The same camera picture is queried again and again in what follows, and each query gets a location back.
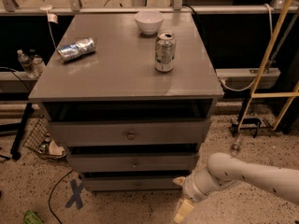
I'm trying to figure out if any metal railing frame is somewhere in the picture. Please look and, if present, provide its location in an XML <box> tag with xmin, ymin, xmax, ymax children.
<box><xmin>0</xmin><ymin>0</ymin><xmax>299</xmax><ymax>17</ymax></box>

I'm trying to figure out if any green crumpled wrapper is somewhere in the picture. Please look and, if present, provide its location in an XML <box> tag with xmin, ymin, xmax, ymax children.
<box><xmin>23</xmin><ymin>210</ymin><xmax>44</xmax><ymax>224</ymax></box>

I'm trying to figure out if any white bowl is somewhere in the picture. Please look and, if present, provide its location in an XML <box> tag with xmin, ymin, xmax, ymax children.
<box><xmin>135</xmin><ymin>10</ymin><xmax>164</xmax><ymax>35</ymax></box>

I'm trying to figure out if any black floor cable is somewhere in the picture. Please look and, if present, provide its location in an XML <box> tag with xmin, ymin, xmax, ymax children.
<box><xmin>48</xmin><ymin>169</ymin><xmax>75</xmax><ymax>224</ymax></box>

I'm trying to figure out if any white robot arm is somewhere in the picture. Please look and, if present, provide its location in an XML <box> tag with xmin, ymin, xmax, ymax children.
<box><xmin>173</xmin><ymin>153</ymin><xmax>299</xmax><ymax>224</ymax></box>

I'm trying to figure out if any grey middle drawer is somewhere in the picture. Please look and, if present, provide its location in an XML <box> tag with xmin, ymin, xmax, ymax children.
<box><xmin>67</xmin><ymin>153</ymin><xmax>199</xmax><ymax>173</ymax></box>

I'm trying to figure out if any upright green soda can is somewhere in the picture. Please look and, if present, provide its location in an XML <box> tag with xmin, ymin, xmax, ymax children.
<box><xmin>155</xmin><ymin>31</ymin><xmax>177</xmax><ymax>73</ymax></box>

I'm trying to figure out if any clear water bottle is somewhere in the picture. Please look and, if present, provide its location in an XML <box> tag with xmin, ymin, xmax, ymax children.
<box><xmin>17</xmin><ymin>49</ymin><xmax>38</xmax><ymax>78</ymax></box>
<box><xmin>29</xmin><ymin>49</ymin><xmax>46</xmax><ymax>76</ymax></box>

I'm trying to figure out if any grey drawer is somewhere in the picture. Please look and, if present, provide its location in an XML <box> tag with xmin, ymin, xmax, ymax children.
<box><xmin>81</xmin><ymin>175</ymin><xmax>180</xmax><ymax>191</ymax></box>
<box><xmin>48</xmin><ymin>119</ymin><xmax>211</xmax><ymax>147</ymax></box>
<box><xmin>67</xmin><ymin>153</ymin><xmax>199</xmax><ymax>173</ymax></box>

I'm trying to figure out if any black clamp stand base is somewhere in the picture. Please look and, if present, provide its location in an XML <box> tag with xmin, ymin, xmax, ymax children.
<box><xmin>229</xmin><ymin>98</ymin><xmax>272</xmax><ymax>138</ymax></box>

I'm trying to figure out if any white cable with tag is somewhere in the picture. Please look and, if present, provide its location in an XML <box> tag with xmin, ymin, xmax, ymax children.
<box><xmin>39</xmin><ymin>4</ymin><xmax>60</xmax><ymax>51</ymax></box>

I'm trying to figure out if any water bottle on floor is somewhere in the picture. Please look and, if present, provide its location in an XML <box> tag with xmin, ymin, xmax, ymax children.
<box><xmin>230</xmin><ymin>133</ymin><xmax>241</xmax><ymax>157</ymax></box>

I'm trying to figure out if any black tripod leg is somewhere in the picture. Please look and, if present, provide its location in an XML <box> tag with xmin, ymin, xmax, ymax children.
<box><xmin>10</xmin><ymin>103</ymin><xmax>34</xmax><ymax>161</ymax></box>

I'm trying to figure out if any grey top drawer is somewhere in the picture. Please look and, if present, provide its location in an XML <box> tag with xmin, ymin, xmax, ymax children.
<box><xmin>48</xmin><ymin>119</ymin><xmax>211</xmax><ymax>147</ymax></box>

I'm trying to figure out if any grey drawer cabinet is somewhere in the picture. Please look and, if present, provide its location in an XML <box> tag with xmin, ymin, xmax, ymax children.
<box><xmin>29</xmin><ymin>13</ymin><xmax>223</xmax><ymax>179</ymax></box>

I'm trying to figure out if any white cable right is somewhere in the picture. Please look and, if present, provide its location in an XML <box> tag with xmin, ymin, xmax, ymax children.
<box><xmin>219</xmin><ymin>3</ymin><xmax>275</xmax><ymax>93</ymax></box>

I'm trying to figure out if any clear water bottle left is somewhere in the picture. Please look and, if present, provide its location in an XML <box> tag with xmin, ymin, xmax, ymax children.
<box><xmin>17</xmin><ymin>49</ymin><xmax>38</xmax><ymax>78</ymax></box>

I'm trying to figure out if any blue tape cross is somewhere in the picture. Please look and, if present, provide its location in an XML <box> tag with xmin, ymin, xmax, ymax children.
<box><xmin>65</xmin><ymin>179</ymin><xmax>83</xmax><ymax>210</ymax></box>

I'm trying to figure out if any crushed blue soda can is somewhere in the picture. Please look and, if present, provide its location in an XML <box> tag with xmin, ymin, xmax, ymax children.
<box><xmin>57</xmin><ymin>37</ymin><xmax>96</xmax><ymax>63</ymax></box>

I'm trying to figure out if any wire basket with trash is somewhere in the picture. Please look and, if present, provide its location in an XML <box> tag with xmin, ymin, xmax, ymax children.
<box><xmin>23</xmin><ymin>117</ymin><xmax>66</xmax><ymax>160</ymax></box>

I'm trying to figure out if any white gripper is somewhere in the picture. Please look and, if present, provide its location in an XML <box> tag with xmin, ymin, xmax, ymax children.
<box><xmin>173</xmin><ymin>168</ymin><xmax>219</xmax><ymax>224</ymax></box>

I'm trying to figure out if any grey bottom drawer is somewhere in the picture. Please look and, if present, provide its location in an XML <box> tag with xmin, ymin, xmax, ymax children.
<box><xmin>81</xmin><ymin>175</ymin><xmax>180</xmax><ymax>191</ymax></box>

